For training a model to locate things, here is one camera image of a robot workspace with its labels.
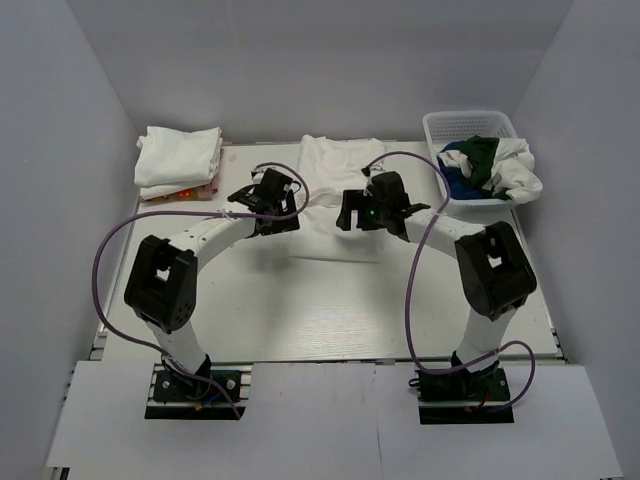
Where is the plain white t shirt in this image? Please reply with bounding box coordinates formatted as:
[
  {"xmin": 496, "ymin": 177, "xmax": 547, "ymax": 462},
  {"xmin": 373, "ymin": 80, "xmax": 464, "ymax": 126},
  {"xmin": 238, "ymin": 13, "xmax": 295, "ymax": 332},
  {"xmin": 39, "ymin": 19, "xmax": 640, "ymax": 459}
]
[{"xmin": 444, "ymin": 138, "xmax": 543, "ymax": 204}]

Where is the blue t shirt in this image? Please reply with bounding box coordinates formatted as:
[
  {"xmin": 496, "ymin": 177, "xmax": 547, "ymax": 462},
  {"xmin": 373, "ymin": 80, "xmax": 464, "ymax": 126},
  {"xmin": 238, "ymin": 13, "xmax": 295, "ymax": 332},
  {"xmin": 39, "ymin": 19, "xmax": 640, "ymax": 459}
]
[{"xmin": 437, "ymin": 141, "xmax": 492, "ymax": 201}]

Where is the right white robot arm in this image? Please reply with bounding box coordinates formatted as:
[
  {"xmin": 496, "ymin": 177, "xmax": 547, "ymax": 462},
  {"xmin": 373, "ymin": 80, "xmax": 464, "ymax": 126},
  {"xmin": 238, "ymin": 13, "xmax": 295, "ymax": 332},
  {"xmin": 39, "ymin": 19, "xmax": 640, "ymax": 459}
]
[{"xmin": 336, "ymin": 172, "xmax": 537, "ymax": 399}]

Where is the top folded white shirt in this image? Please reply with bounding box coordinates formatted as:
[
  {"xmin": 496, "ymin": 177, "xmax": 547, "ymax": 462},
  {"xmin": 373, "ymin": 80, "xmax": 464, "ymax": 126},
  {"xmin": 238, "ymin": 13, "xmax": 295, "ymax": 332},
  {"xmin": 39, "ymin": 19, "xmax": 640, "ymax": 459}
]
[{"xmin": 134, "ymin": 126, "xmax": 222, "ymax": 188}]

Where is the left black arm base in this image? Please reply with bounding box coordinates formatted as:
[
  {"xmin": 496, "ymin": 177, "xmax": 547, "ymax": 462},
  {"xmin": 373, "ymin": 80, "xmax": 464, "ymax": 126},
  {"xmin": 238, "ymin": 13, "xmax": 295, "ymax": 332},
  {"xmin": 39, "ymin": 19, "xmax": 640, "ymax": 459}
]
[{"xmin": 144, "ymin": 364, "xmax": 251, "ymax": 421}]

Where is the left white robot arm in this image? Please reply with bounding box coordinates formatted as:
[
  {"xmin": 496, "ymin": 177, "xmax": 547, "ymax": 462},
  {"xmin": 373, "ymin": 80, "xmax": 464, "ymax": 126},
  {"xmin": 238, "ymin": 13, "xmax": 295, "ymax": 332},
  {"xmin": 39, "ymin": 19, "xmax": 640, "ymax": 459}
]
[{"xmin": 124, "ymin": 168, "xmax": 302, "ymax": 399}]

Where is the dark green t shirt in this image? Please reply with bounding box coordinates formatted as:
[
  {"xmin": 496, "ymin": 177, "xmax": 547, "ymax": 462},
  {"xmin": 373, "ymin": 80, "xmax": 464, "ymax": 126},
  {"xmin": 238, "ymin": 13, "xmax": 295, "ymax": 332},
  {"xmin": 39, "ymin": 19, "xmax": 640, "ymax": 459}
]
[{"xmin": 459, "ymin": 136, "xmax": 509, "ymax": 201}]

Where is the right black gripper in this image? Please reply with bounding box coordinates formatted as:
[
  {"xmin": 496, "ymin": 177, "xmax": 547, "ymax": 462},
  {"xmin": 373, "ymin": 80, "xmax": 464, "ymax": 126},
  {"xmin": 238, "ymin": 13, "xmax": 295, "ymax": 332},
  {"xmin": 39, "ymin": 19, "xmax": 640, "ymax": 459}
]
[{"xmin": 336, "ymin": 190, "xmax": 389, "ymax": 232}]

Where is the white graphic print t shirt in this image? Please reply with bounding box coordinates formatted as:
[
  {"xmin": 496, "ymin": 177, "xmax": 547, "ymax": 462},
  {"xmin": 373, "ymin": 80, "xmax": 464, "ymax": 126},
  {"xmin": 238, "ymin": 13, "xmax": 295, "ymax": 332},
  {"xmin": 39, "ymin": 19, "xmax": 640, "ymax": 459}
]
[{"xmin": 289, "ymin": 135, "xmax": 386, "ymax": 263}]

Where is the white plastic basket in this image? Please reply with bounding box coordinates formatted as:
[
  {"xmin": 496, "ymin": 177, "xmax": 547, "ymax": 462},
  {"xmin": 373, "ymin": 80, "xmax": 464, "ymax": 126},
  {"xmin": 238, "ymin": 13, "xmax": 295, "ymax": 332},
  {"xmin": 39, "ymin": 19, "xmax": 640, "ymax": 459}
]
[{"xmin": 422, "ymin": 110, "xmax": 524, "ymax": 216}]

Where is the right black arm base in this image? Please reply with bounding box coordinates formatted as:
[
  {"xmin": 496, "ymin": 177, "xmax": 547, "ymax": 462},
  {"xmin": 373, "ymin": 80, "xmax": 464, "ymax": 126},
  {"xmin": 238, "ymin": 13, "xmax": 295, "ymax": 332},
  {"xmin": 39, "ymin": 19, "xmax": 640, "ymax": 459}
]
[{"xmin": 408, "ymin": 362, "xmax": 514, "ymax": 425}]

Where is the folded shirt with orange print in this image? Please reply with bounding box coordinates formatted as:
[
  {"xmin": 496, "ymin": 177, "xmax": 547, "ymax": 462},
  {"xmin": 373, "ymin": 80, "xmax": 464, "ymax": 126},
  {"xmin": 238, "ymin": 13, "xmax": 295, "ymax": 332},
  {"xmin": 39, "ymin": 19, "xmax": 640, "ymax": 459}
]
[{"xmin": 139, "ymin": 172, "xmax": 220, "ymax": 202}]

